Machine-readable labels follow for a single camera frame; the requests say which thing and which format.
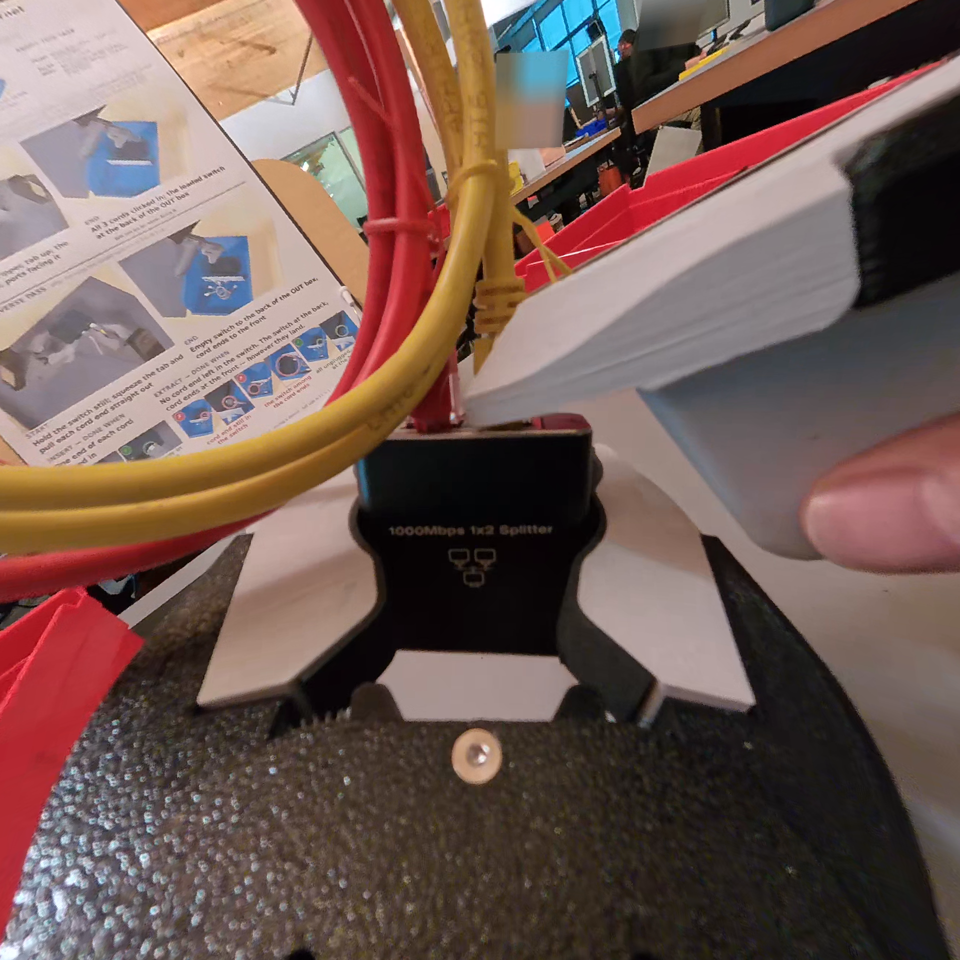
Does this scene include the paper sheets on clipboard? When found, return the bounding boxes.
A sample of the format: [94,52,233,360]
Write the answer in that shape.
[251,157,371,316]

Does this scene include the red ethernet cable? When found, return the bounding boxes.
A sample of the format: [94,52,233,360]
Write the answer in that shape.
[0,0,470,605]

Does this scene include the yellow ethernet cable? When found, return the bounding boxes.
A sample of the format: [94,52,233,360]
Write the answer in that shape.
[0,0,575,535]

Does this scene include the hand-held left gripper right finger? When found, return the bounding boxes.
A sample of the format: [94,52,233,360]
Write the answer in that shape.
[558,446,757,730]

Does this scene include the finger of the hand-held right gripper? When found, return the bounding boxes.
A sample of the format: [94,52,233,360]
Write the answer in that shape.
[457,63,960,430]

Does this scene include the grey desk wood edge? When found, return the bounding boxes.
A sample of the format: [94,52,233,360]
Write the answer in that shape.
[630,0,960,151]

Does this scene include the person's right hand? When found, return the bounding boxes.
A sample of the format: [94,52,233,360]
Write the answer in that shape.
[801,411,960,575]

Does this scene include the red plastic bin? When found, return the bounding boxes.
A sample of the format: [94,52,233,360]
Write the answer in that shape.
[0,587,145,912]
[513,66,948,297]

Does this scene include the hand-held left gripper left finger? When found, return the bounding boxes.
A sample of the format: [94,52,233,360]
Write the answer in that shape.
[196,472,391,740]

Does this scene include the printed instruction sheet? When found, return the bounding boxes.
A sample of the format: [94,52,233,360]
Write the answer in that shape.
[0,0,363,470]

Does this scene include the small monitor on stand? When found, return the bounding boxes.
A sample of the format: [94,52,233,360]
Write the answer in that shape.
[576,33,618,114]

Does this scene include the black ethernet splitter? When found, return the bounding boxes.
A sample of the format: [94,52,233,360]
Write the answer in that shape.
[351,416,603,665]

